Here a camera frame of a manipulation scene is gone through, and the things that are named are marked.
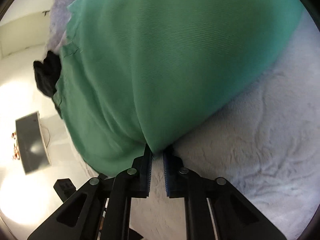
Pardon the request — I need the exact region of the lavender embossed bed blanket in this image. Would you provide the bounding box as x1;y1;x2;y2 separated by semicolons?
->
47;0;319;239

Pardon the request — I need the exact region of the green garment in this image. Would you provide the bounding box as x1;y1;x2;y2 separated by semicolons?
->
54;0;303;176

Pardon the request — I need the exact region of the black folded garment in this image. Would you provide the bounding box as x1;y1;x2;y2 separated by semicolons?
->
33;50;62;98

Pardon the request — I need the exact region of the wall-mounted television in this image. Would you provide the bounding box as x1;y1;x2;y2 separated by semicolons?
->
15;112;51;174

